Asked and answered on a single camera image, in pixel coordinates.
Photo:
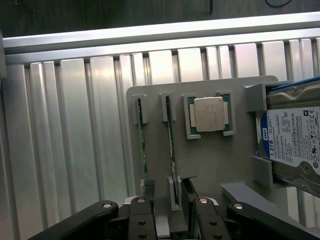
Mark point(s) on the grey plastic parts rack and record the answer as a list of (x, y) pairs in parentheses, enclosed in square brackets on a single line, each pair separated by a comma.
[(212, 160)]

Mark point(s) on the hard disk blue caddy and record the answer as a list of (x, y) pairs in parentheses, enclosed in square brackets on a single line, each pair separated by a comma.
[(295, 135)]

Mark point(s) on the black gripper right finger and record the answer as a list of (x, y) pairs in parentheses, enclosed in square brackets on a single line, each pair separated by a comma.
[(207, 220)]

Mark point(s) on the loose silver CPU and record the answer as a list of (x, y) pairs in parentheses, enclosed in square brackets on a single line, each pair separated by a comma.
[(208, 115)]

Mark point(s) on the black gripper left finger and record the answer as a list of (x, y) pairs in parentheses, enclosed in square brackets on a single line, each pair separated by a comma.
[(141, 220)]

